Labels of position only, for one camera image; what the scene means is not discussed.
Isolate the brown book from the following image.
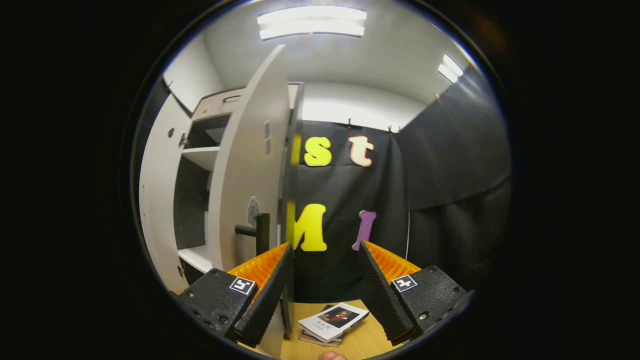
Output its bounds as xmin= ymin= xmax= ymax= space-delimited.
xmin=299 ymin=332 xmax=344 ymax=347

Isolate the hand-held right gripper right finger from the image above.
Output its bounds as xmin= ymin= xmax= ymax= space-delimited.
xmin=358 ymin=240 xmax=475 ymax=347

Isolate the ceiling light panel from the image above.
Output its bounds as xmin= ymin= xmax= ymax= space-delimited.
xmin=438 ymin=54 xmax=464 ymax=83
xmin=257 ymin=6 xmax=367 ymax=41

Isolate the white cabinet door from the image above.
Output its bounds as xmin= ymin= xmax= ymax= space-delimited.
xmin=206 ymin=44 xmax=305 ymax=358
xmin=139 ymin=92 xmax=193 ymax=293

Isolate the white and grey cabinet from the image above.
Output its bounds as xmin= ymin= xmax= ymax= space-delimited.
xmin=172 ymin=82 xmax=305 ymax=286

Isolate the cabinet drawer with black handle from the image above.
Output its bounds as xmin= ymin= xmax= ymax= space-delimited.
xmin=192 ymin=84 xmax=301 ymax=121

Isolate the white portrait book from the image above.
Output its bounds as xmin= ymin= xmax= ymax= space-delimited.
xmin=298 ymin=302 xmax=370 ymax=343

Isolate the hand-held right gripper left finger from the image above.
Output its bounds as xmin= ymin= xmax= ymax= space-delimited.
xmin=175 ymin=242 xmax=294 ymax=347

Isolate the black backdrop cloth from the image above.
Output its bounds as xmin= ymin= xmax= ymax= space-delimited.
xmin=132 ymin=65 xmax=512 ymax=306

